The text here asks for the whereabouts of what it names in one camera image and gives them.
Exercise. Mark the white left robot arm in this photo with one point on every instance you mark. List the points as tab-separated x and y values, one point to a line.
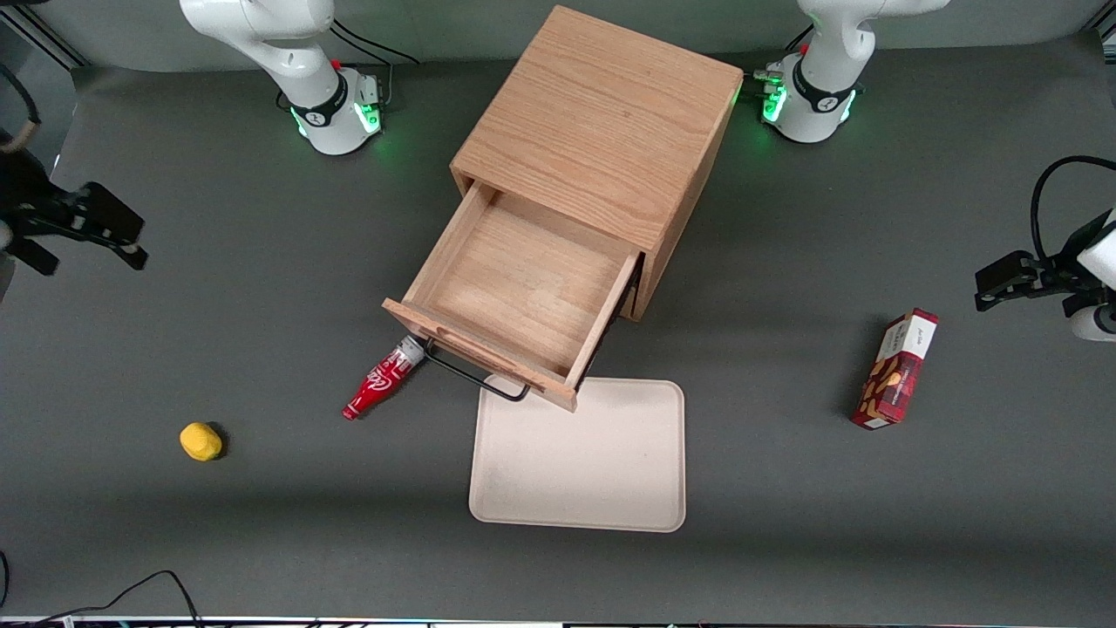
824	74

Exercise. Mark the beige plastic tray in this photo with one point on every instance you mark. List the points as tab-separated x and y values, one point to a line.
593	471

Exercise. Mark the wooden drawer cabinet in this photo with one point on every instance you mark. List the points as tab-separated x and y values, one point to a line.
610	113

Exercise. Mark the red cookie box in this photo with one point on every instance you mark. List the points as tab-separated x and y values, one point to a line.
896	371

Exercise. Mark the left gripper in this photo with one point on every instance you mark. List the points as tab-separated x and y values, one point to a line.
1065	258

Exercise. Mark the aluminium frame rail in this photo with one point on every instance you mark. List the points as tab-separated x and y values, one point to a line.
48	44

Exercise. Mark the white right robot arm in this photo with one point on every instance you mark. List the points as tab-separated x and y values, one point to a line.
292	48

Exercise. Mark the red cola bottle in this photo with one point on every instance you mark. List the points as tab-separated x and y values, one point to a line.
379	384

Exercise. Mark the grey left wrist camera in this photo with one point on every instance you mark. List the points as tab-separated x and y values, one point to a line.
1097	324

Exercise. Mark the yellow lemon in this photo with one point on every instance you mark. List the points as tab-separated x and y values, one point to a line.
200	441

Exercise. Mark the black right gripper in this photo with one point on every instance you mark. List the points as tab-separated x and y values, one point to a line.
26	194

